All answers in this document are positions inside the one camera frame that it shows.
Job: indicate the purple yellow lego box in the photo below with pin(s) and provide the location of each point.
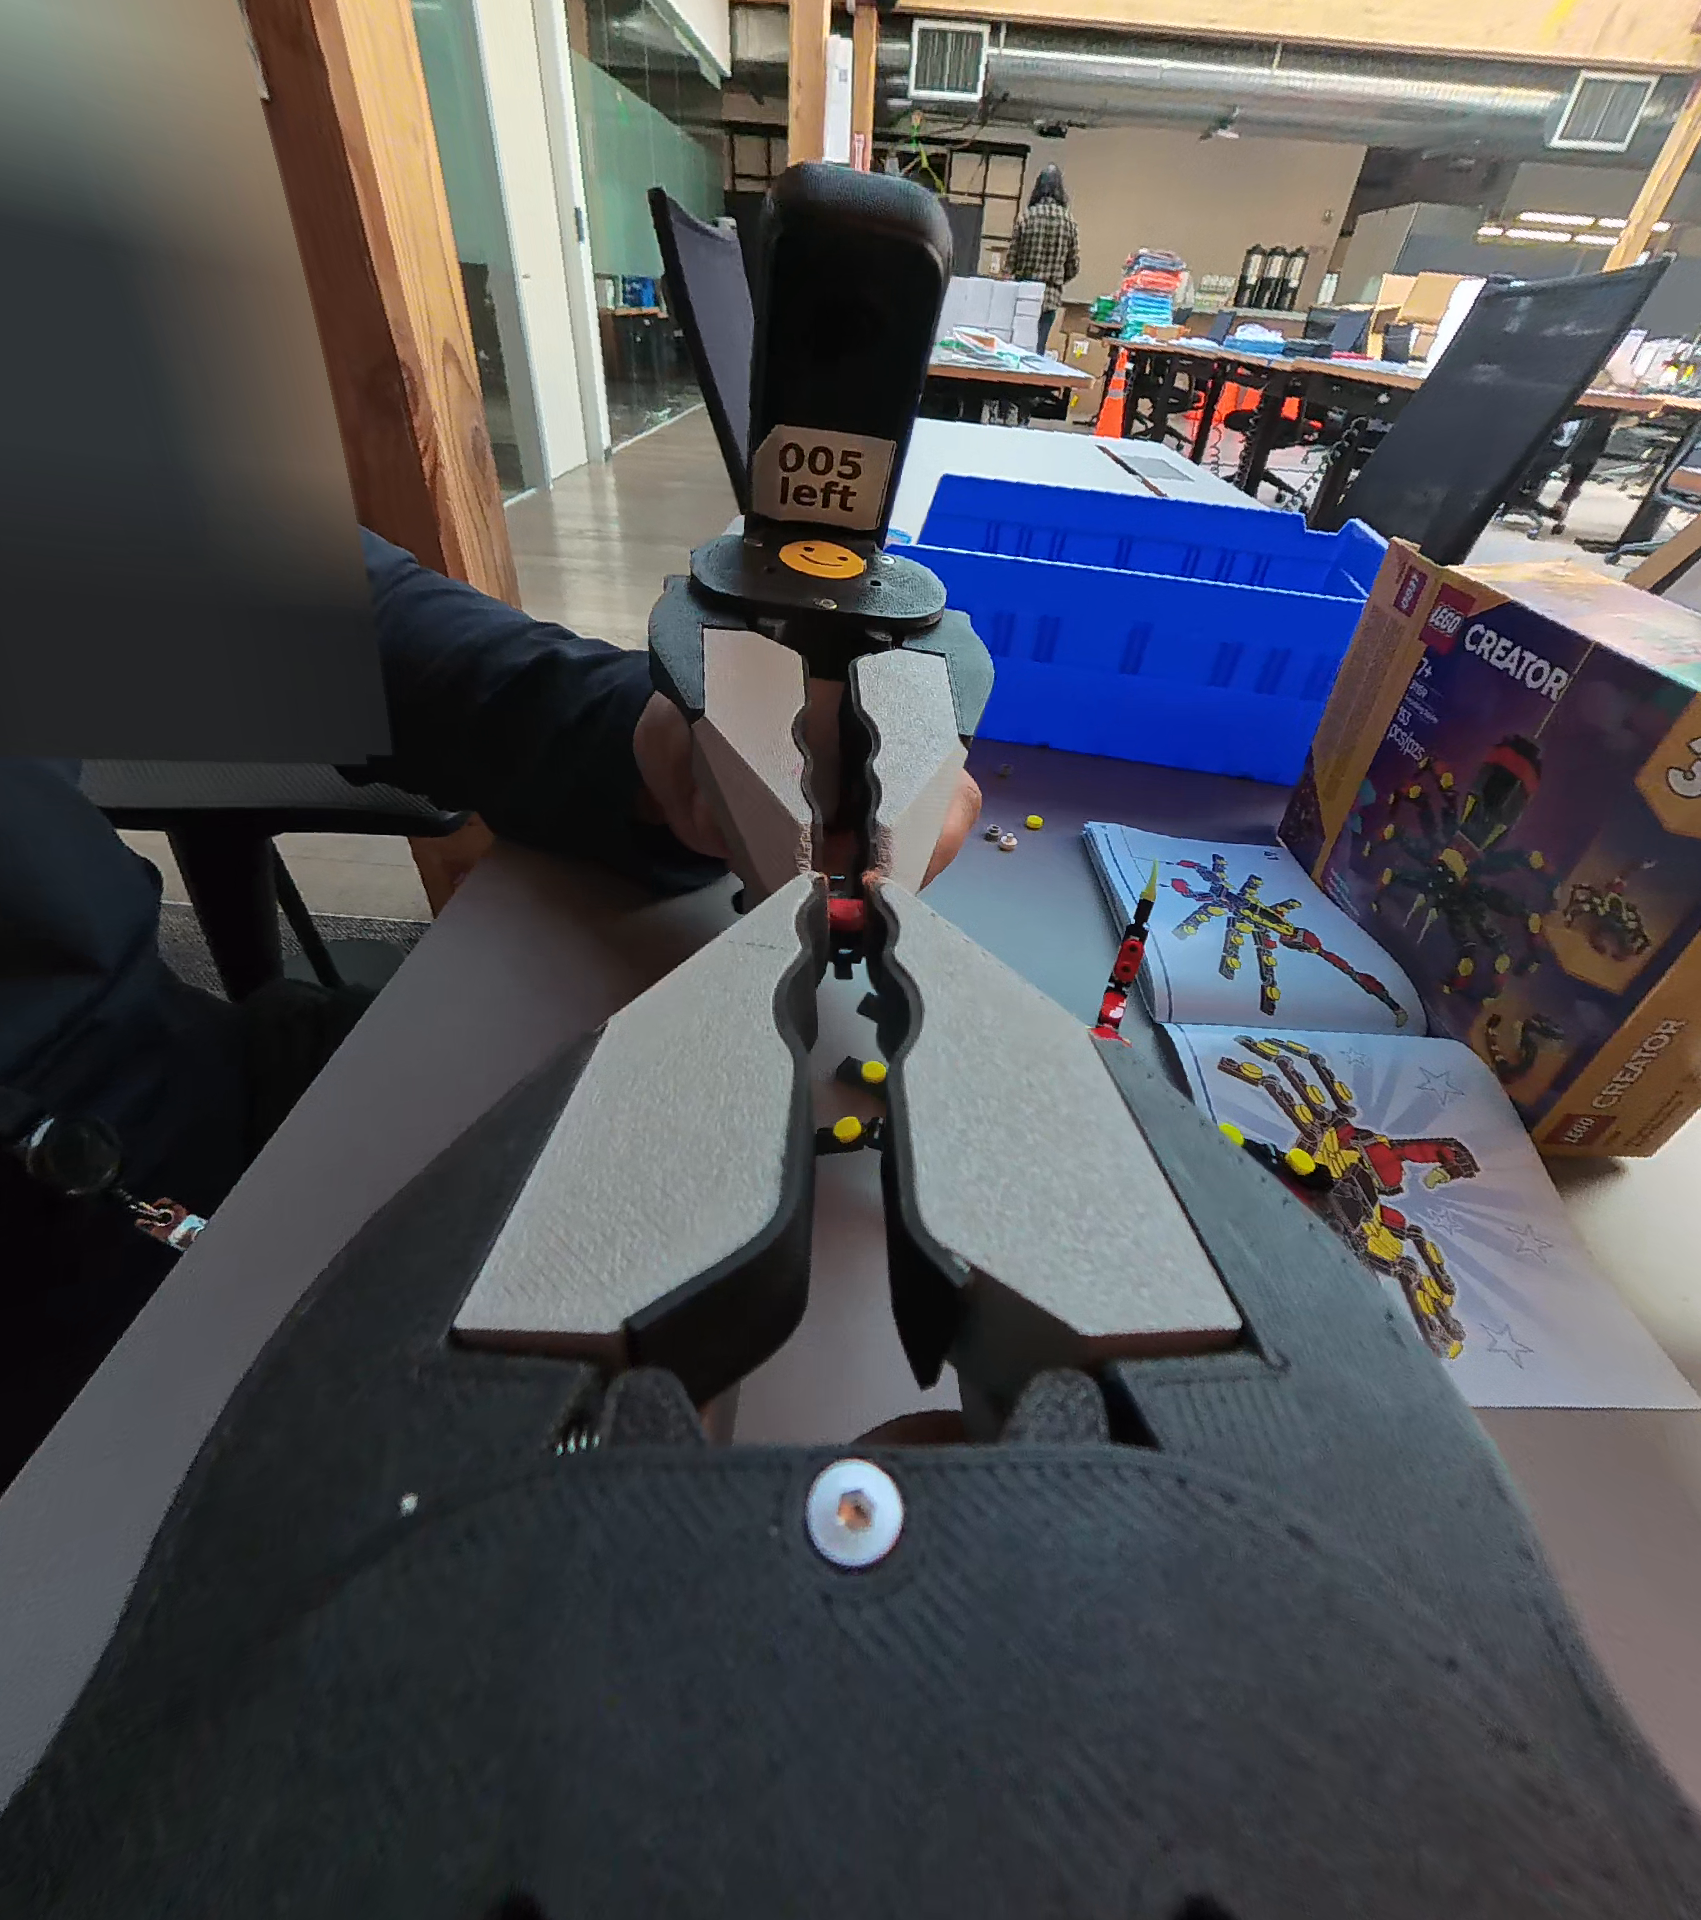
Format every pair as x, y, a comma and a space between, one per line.
1570, 839

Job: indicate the black red lego tail spike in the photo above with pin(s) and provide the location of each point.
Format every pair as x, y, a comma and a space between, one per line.
1127, 961

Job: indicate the black lego leg yellow studs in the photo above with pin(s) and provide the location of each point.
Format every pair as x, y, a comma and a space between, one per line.
1301, 1162
847, 1128

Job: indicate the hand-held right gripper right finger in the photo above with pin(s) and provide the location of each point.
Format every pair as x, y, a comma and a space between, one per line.
1063, 1186

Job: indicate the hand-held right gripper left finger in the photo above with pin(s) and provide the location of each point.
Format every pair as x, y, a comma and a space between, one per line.
640, 1186

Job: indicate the person's left forearm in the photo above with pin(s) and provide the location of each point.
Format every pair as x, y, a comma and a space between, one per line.
522, 705

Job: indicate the open lego instruction booklet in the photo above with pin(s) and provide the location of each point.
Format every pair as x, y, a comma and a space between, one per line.
1543, 1288

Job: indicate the black badge reel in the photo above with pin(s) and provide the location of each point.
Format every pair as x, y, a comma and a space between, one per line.
70, 1152

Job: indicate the stack of white boxes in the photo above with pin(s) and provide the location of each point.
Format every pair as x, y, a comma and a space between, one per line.
993, 309

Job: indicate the stack of colourful cloths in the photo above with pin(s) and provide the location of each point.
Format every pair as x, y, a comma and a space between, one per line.
1155, 286

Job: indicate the small red black lego assembly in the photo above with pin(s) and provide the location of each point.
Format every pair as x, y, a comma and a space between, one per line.
847, 910

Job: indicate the black mesh office chair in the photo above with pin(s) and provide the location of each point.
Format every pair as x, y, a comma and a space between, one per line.
1493, 404

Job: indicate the blue plastic bin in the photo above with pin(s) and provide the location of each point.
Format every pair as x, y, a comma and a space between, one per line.
1137, 631

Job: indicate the spider cover instruction booklet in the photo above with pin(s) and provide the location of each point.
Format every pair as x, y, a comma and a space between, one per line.
1239, 932

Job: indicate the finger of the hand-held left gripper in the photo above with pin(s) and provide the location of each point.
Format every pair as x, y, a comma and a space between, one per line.
918, 751
753, 751

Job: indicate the orange traffic cone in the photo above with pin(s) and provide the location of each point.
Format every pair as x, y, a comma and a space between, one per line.
1113, 399

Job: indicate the person's left hand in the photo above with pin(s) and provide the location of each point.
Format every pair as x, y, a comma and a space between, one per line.
671, 765

